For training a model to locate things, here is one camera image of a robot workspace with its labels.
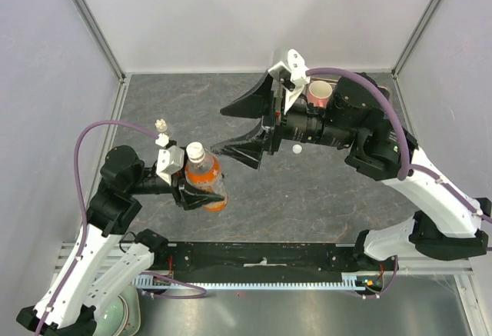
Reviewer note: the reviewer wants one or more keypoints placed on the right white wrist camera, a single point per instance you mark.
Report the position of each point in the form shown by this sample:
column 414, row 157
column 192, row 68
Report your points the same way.
column 289, row 69

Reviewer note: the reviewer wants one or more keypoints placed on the cream bottle cap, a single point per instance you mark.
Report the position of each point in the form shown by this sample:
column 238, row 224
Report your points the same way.
column 161, row 126

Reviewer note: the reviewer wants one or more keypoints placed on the green ceramic plate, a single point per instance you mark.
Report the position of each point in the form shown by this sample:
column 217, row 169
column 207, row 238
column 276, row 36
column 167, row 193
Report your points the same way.
column 130, row 297

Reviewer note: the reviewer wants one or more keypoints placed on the green ceramic bowl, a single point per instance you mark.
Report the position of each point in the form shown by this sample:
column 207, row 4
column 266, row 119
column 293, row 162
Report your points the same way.
column 114, row 319

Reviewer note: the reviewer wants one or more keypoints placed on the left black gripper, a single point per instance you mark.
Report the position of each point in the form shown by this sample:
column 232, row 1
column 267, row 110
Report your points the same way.
column 188, row 198

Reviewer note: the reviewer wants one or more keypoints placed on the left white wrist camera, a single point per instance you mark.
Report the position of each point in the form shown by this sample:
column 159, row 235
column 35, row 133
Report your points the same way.
column 170, row 160

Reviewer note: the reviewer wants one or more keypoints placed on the white bottle cap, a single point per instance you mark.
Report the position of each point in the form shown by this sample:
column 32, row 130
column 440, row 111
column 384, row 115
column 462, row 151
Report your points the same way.
column 297, row 149
column 196, row 152

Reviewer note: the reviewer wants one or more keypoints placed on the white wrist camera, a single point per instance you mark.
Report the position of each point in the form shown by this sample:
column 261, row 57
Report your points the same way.
column 170, row 160
column 289, row 69

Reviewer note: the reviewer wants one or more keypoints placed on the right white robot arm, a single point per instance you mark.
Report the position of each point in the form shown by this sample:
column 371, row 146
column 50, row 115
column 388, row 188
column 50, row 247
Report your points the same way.
column 359, row 118

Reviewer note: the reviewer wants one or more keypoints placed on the metal tray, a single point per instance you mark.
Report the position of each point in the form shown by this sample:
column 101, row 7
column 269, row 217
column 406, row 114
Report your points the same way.
column 384, row 90

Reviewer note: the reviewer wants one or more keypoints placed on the pink mug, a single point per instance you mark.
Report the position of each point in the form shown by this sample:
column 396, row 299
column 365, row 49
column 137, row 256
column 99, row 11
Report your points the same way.
column 319, row 93

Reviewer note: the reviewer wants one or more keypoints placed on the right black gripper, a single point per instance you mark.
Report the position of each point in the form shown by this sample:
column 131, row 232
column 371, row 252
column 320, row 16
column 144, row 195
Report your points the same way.
column 255, row 104

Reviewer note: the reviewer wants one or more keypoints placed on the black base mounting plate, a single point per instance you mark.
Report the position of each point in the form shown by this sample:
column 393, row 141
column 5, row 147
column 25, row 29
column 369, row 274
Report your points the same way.
column 189, row 256

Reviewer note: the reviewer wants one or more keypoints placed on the orange drink bottle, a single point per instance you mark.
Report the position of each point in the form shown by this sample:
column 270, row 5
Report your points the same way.
column 207, row 176

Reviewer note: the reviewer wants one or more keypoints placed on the slotted cable duct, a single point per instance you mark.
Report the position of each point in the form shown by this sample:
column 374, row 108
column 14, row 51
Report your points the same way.
column 348, row 282

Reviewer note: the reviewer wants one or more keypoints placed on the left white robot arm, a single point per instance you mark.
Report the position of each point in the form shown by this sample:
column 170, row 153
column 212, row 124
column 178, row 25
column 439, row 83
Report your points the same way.
column 78, row 298

